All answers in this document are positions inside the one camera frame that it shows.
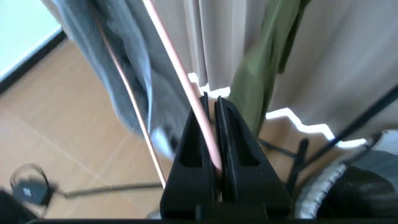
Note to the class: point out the white laundry basket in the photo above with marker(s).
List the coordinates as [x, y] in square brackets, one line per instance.
[320, 186]

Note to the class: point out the pink clothes hanger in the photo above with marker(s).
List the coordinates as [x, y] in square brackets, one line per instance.
[174, 56]

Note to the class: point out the pale grey shorts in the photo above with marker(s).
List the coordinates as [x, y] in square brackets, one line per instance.
[136, 46]

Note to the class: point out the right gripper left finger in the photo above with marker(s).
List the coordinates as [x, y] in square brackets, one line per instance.
[186, 180]

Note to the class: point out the green printed shirt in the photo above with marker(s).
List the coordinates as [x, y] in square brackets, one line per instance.
[264, 62]

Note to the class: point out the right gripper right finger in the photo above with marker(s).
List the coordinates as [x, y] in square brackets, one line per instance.
[252, 180]

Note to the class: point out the black clothes rack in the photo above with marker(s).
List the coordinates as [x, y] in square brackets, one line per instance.
[367, 115]

